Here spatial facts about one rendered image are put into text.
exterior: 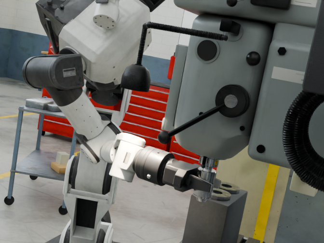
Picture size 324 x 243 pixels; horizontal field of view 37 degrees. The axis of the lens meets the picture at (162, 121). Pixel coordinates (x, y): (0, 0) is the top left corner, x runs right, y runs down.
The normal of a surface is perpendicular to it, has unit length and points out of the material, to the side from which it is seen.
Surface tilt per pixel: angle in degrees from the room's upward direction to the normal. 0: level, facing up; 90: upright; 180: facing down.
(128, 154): 73
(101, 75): 140
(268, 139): 90
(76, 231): 27
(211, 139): 118
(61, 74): 80
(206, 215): 90
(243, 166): 90
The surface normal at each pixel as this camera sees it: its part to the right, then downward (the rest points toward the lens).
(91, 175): 0.00, 0.00
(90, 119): 0.52, 0.33
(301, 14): -0.35, 0.09
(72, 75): 0.77, 0.07
